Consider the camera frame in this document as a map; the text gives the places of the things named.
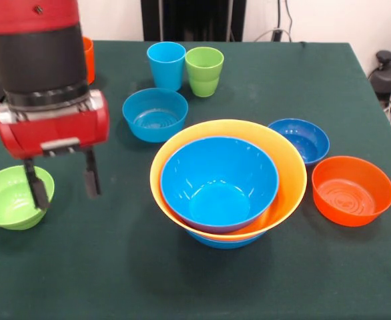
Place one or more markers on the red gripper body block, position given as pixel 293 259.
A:
pixel 55 133

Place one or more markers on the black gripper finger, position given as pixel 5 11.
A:
pixel 38 191
pixel 92 180

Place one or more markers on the large light blue bowl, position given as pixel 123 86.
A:
pixel 227 245
pixel 219 186

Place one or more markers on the green cup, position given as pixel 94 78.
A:
pixel 203 76

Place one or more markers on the large yellow-orange bowl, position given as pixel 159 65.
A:
pixel 290 166

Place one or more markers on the dark blue bowl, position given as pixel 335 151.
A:
pixel 307 140

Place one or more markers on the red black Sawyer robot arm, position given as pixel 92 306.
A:
pixel 38 50

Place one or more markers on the green bowl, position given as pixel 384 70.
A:
pixel 8 203

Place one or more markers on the orange-red cup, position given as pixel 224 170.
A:
pixel 89 60

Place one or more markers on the dark green table cloth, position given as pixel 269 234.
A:
pixel 82 266

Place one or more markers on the medium blue ribbed bowl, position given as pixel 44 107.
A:
pixel 154 113

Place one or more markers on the light blue cup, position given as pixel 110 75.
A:
pixel 166 73

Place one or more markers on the orange-red ribbed bowl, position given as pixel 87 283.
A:
pixel 352 191

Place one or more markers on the dark grey rounded base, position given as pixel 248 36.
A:
pixel 385 66

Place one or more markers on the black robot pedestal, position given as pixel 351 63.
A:
pixel 189 20

